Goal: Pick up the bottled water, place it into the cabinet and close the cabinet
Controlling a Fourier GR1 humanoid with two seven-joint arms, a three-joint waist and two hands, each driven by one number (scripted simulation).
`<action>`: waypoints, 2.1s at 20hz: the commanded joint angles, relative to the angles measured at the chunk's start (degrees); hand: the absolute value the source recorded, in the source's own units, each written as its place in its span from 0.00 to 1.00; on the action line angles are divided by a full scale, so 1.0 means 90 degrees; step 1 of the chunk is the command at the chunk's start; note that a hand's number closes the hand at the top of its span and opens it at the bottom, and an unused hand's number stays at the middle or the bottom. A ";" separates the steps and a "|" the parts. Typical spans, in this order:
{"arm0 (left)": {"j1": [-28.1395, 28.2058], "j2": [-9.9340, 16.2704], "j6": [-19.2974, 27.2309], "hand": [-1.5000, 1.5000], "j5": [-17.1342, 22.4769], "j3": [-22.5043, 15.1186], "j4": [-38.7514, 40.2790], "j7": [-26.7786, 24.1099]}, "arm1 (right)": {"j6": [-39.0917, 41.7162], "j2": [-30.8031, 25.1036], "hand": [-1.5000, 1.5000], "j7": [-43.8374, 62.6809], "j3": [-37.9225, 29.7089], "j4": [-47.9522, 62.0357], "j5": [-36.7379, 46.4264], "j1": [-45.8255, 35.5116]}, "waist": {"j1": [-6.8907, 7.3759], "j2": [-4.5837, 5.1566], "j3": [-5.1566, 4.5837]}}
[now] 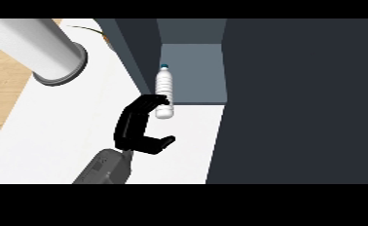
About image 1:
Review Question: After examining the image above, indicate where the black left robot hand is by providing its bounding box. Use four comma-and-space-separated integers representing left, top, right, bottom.
112, 94, 177, 156

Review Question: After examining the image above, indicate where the clear plastic water bottle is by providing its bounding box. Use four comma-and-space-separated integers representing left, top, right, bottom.
153, 62, 177, 120

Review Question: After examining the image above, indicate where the dark grey cabinet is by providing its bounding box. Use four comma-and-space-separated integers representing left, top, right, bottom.
93, 18, 228, 105

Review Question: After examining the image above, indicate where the dark grey cabinet door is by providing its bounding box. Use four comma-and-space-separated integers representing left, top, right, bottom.
203, 18, 368, 185

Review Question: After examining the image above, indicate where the thin brown curved stem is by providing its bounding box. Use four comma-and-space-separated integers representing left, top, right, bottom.
64, 24, 115, 51

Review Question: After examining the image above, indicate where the white cylinder with grey rim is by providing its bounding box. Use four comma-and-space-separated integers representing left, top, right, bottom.
0, 18, 88, 88

